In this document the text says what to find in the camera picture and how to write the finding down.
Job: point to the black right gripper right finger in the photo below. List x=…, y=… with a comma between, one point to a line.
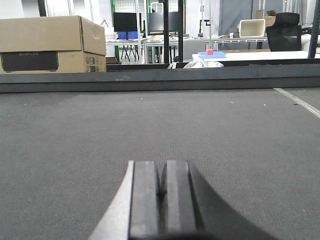
x=191, y=208

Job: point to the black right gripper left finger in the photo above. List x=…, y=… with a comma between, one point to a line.
x=133, y=214

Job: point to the pink block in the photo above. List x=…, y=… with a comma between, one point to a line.
x=210, y=52

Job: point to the small blue bin right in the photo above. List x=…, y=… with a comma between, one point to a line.
x=132, y=35

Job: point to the small blue bin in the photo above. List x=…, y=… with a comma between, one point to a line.
x=122, y=35
x=132, y=35

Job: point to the small blue bin left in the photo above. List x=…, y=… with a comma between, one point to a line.
x=122, y=35

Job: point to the white plastic bin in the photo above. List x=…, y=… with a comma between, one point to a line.
x=251, y=28

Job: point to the crumpled clear plastic bag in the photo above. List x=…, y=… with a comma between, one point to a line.
x=200, y=63

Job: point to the flat blue tray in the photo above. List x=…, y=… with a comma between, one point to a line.
x=215, y=55

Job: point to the white table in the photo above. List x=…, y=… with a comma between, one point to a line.
x=249, y=56

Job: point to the large cardboard box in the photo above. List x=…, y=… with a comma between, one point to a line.
x=57, y=44

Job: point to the black computer monitor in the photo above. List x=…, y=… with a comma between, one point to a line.
x=125, y=22

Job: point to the black office chair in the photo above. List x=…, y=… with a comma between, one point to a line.
x=285, y=33

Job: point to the small cardboard box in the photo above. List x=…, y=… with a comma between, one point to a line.
x=270, y=18

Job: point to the dark conveyor side rail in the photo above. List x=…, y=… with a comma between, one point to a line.
x=183, y=79

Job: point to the black metal post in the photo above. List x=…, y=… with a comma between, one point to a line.
x=180, y=30
x=166, y=47

